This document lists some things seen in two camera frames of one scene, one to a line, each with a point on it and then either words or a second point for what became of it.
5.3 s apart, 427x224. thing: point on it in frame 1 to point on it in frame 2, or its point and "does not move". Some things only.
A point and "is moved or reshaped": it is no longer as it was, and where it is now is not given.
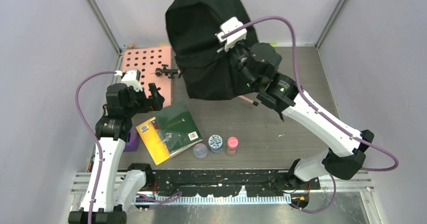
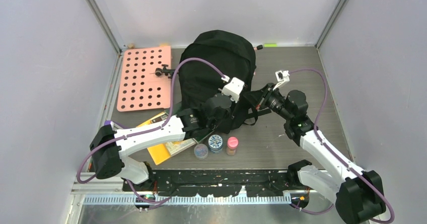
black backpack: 194,15 is moved or reshaped
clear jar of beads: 200,151 does not move
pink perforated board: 147,60 does not move
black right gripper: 243,44 to 268,92
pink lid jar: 232,143 does not move
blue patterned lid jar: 215,143 does not move
